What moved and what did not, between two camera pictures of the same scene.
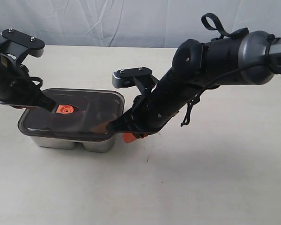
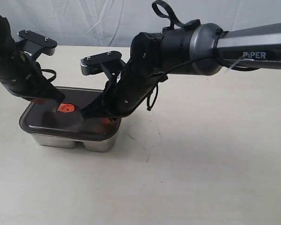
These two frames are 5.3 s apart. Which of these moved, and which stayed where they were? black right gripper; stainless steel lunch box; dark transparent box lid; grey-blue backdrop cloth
Moved: black right gripper
Stayed: dark transparent box lid; stainless steel lunch box; grey-blue backdrop cloth
